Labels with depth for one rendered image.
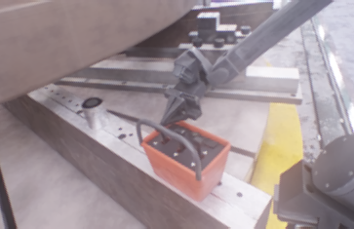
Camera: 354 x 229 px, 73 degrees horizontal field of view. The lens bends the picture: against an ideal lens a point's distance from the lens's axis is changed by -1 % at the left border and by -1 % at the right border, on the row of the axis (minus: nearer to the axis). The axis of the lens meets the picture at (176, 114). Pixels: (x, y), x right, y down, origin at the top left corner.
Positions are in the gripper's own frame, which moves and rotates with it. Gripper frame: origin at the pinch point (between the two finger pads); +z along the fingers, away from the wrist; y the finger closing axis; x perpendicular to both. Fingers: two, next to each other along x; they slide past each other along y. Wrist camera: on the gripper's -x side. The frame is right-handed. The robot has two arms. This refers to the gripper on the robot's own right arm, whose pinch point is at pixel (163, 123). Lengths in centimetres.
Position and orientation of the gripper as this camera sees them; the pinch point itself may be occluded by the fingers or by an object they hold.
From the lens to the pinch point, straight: 60.7
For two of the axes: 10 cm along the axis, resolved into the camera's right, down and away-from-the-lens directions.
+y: 7.5, 3.2, -5.8
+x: 2.3, 6.9, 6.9
